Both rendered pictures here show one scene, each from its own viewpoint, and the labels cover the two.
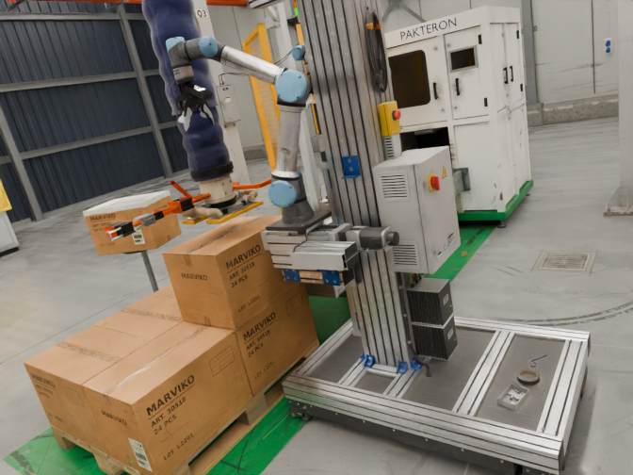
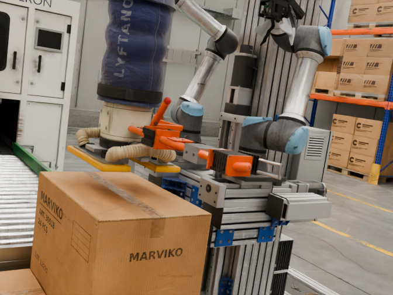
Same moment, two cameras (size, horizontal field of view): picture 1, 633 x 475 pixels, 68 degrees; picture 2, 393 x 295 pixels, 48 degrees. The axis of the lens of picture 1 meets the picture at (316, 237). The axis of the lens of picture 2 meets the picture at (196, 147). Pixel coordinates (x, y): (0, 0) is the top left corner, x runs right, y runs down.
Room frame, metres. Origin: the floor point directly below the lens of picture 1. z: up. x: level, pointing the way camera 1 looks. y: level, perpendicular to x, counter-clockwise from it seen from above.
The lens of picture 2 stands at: (1.78, 1.89, 1.35)
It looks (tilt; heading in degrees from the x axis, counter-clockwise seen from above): 8 degrees down; 287
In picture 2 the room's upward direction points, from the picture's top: 8 degrees clockwise
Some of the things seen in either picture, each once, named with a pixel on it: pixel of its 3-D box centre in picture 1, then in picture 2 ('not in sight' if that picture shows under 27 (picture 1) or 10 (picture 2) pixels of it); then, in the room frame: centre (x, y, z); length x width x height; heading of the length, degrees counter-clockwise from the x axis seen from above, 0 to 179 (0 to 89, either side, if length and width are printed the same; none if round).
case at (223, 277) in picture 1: (237, 267); (112, 243); (2.48, 0.46, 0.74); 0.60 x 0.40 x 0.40; 143
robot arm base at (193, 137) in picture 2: not in sight; (188, 139); (2.48, -0.25, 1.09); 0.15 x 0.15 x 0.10
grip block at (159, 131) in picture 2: (181, 204); (160, 137); (2.28, 0.61, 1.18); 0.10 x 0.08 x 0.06; 52
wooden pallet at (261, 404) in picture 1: (195, 389); not in sight; (2.43, 0.88, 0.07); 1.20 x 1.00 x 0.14; 142
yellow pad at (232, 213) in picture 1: (235, 209); (145, 155); (2.42, 0.39, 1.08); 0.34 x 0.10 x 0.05; 142
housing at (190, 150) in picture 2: (145, 220); (199, 153); (2.11, 0.75, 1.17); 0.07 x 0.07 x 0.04; 52
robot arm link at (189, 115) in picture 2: not in sight; (190, 115); (2.48, -0.25, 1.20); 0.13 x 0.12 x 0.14; 128
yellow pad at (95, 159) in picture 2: (210, 210); (97, 153); (2.54, 0.54, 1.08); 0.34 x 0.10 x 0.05; 142
